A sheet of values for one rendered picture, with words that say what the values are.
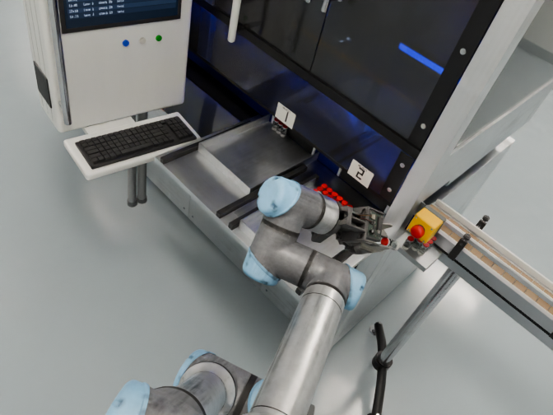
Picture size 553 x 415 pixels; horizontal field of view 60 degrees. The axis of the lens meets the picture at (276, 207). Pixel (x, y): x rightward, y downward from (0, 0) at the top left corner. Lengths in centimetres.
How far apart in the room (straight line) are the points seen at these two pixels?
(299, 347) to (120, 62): 127
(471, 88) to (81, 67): 118
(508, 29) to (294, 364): 85
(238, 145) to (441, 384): 147
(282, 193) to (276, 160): 86
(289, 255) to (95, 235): 178
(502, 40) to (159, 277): 177
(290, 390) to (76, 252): 190
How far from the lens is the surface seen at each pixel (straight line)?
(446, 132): 132
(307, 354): 73
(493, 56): 123
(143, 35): 175
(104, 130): 184
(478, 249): 160
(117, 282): 236
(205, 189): 152
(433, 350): 254
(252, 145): 172
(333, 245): 147
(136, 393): 65
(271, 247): 85
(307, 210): 86
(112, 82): 179
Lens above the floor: 195
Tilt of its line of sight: 45 degrees down
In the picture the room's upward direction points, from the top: 17 degrees clockwise
